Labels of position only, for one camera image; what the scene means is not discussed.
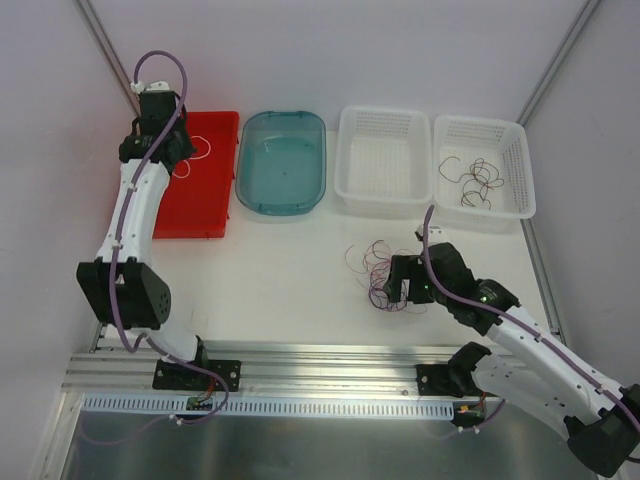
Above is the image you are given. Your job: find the bundle of thin cables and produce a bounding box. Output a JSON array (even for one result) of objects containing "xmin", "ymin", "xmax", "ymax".
[{"xmin": 345, "ymin": 239, "xmax": 431, "ymax": 316}]

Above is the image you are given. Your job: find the white cable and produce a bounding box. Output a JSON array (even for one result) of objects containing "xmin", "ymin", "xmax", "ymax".
[{"xmin": 173, "ymin": 134, "xmax": 213, "ymax": 179}]

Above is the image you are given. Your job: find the brown cable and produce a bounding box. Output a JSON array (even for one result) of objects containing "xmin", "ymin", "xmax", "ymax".
[
  {"xmin": 438, "ymin": 155, "xmax": 474, "ymax": 185},
  {"xmin": 458, "ymin": 157, "xmax": 505, "ymax": 211}
]

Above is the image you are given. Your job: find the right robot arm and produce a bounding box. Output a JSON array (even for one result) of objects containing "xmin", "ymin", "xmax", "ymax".
[{"xmin": 382, "ymin": 243, "xmax": 639, "ymax": 478}]

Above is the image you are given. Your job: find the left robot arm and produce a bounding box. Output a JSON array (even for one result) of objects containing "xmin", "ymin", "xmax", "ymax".
[{"xmin": 76, "ymin": 82, "xmax": 210, "ymax": 389}]

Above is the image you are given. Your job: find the red plastic tray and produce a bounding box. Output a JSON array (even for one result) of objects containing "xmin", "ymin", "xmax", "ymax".
[{"xmin": 153, "ymin": 111, "xmax": 239, "ymax": 239}]

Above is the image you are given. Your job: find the teal transparent plastic bin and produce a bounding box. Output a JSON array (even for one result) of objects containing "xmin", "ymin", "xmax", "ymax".
[{"xmin": 235, "ymin": 111, "xmax": 327, "ymax": 216}]

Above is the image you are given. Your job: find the white perforated basket left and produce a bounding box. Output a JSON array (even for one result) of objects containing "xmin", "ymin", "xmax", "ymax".
[{"xmin": 334, "ymin": 106, "xmax": 433, "ymax": 219}]

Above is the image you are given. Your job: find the white perforated basket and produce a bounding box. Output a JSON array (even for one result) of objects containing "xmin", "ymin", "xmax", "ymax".
[
  {"xmin": 433, "ymin": 115, "xmax": 536, "ymax": 232},
  {"xmin": 334, "ymin": 106, "xmax": 433, "ymax": 219}
]

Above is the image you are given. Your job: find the white perforated basket right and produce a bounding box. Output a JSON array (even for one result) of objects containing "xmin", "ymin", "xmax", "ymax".
[{"xmin": 433, "ymin": 115, "xmax": 536, "ymax": 232}]

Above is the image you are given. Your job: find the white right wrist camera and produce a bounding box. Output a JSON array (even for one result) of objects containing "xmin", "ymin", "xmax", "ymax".
[{"xmin": 414, "ymin": 225, "xmax": 449, "ymax": 245}]

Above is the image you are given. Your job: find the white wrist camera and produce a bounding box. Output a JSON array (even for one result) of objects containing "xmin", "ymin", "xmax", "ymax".
[
  {"xmin": 414, "ymin": 225, "xmax": 449, "ymax": 245},
  {"xmin": 130, "ymin": 80, "xmax": 171, "ymax": 95}
]

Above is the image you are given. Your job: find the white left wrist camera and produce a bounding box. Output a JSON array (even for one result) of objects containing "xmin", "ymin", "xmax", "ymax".
[{"xmin": 130, "ymin": 80, "xmax": 171, "ymax": 95}]

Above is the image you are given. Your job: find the aluminium mounting rail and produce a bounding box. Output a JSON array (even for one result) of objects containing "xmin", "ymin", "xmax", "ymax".
[{"xmin": 62, "ymin": 339, "xmax": 460, "ymax": 399}]

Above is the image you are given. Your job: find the left aluminium frame post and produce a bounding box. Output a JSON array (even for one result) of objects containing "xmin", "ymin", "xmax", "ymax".
[{"xmin": 71, "ymin": 0, "xmax": 140, "ymax": 117}]

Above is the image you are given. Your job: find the aluminium frame post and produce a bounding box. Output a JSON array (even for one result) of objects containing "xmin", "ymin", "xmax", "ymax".
[
  {"xmin": 71, "ymin": 0, "xmax": 140, "ymax": 117},
  {"xmin": 516, "ymin": 0, "xmax": 604, "ymax": 128}
]

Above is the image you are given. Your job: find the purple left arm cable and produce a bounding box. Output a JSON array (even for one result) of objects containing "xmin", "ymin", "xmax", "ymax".
[{"xmin": 108, "ymin": 51, "xmax": 231, "ymax": 426}]

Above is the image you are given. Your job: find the white slotted cable duct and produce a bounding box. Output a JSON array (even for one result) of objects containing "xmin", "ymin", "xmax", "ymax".
[{"xmin": 82, "ymin": 393, "xmax": 454, "ymax": 421}]

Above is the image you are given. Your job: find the right aluminium frame post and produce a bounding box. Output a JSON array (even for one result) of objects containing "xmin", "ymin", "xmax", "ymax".
[{"xmin": 516, "ymin": 0, "xmax": 604, "ymax": 128}]

